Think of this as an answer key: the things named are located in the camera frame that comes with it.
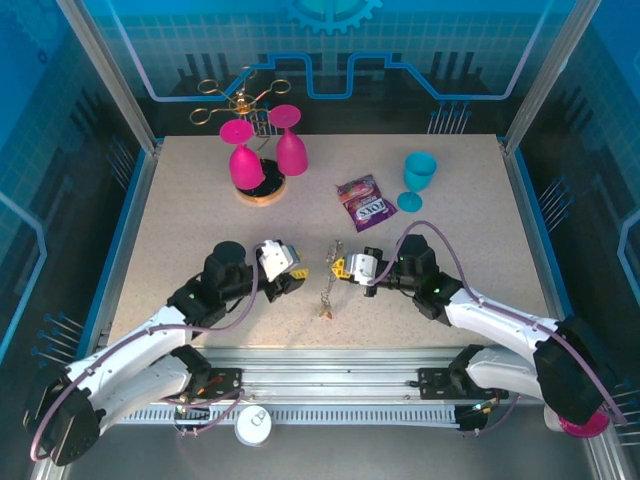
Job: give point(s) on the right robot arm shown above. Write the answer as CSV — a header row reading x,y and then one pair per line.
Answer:
x,y
490,320

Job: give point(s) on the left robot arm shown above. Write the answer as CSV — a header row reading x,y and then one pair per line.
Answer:
x,y
140,340

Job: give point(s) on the purple candy bag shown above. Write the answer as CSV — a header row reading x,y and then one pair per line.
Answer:
x,y
365,202

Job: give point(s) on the blue plastic goblet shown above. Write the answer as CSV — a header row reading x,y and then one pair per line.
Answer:
x,y
419,170

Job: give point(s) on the pink plastic goblet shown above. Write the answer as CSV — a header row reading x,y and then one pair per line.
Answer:
x,y
245,165
292,152

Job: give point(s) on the white round cap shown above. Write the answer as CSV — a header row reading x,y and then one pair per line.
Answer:
x,y
254,425

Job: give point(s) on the white plastic cup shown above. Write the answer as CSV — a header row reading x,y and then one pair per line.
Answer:
x,y
552,422

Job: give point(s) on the pink plastic cup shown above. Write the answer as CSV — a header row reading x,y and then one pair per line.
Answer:
x,y
585,430

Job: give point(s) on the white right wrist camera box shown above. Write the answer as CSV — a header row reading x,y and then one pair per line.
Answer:
x,y
362,267

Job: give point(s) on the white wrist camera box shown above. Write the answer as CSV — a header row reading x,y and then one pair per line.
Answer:
x,y
275,260
362,267

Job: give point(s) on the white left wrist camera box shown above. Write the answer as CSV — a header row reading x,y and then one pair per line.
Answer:
x,y
275,260

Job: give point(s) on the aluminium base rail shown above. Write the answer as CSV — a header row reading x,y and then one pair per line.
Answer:
x,y
325,365

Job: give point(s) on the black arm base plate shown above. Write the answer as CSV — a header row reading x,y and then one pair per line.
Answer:
x,y
435,382
227,381

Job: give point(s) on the aluminium side rail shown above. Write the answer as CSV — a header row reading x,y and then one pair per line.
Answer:
x,y
135,220
525,200

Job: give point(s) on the aluminium frame post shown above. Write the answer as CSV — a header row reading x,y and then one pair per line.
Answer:
x,y
550,75
110,85

